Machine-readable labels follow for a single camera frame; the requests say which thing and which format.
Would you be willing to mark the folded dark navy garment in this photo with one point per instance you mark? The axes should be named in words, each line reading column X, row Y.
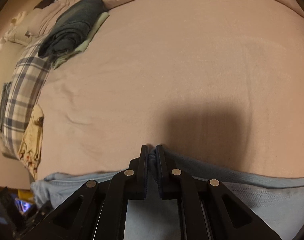
column 71, row 28

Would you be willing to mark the folded pale green garment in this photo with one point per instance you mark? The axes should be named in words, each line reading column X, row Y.
column 83, row 46

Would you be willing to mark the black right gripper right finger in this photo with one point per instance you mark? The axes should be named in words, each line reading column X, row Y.
column 207, row 209

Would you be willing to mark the cream patterned cloth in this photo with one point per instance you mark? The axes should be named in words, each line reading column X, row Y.
column 30, row 149

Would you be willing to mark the blue white plaid cloth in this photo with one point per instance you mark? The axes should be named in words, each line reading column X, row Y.
column 28, row 78

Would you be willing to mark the beige pillow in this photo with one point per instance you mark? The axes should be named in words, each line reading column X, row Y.
column 21, row 35

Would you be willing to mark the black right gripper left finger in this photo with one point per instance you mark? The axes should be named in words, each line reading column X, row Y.
column 97, row 210

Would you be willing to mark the pink bed sheet mattress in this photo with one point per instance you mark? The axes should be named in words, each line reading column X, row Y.
column 221, row 81

